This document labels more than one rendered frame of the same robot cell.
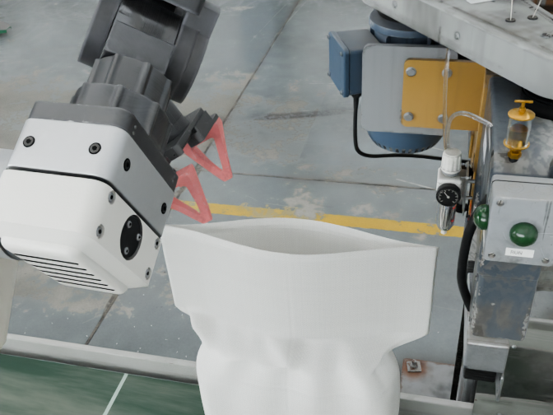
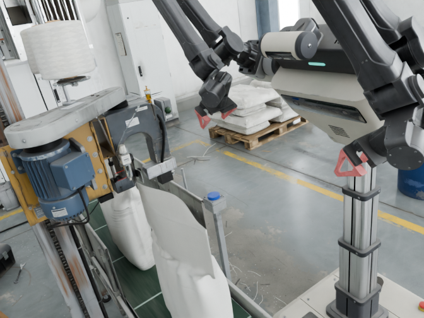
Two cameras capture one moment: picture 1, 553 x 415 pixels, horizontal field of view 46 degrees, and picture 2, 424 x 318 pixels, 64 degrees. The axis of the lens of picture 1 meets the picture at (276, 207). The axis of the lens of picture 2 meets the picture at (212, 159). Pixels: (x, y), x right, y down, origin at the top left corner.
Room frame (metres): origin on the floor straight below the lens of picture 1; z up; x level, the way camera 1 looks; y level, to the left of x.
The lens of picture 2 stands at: (1.55, 0.82, 1.66)
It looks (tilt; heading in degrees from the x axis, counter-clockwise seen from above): 24 degrees down; 222
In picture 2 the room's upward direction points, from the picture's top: 9 degrees counter-clockwise
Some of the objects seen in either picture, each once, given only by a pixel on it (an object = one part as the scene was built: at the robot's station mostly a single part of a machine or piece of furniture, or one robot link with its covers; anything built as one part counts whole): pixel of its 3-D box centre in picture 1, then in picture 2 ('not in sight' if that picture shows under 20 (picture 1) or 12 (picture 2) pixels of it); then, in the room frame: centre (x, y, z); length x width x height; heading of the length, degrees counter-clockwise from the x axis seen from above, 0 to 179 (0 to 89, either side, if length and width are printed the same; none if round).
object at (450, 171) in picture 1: (450, 196); (126, 162); (0.83, -0.27, 1.14); 0.05 x 0.04 x 0.16; 164
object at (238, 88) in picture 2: not in sight; (230, 94); (-2.01, -1.84, 0.56); 0.66 x 0.43 x 0.15; 161
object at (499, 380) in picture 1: (482, 361); (167, 175); (0.63, -0.28, 0.98); 0.09 x 0.05 x 0.05; 164
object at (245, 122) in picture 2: not in sight; (253, 115); (-1.91, -1.45, 0.32); 0.66 x 0.43 x 0.15; 166
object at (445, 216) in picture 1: (445, 212); (128, 170); (0.84, -0.27, 1.11); 0.03 x 0.03 x 0.06
